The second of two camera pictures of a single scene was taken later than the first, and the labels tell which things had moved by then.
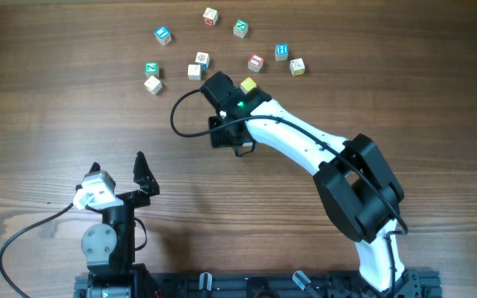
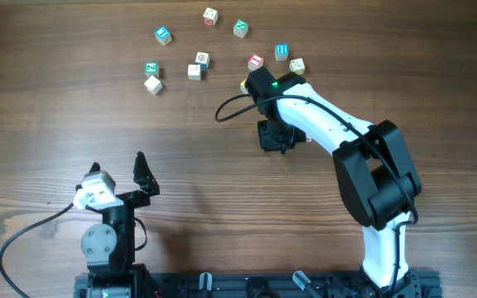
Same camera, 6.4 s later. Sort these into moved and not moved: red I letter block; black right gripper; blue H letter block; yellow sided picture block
Moved: black right gripper
Not moved: yellow sided picture block; red I letter block; blue H letter block
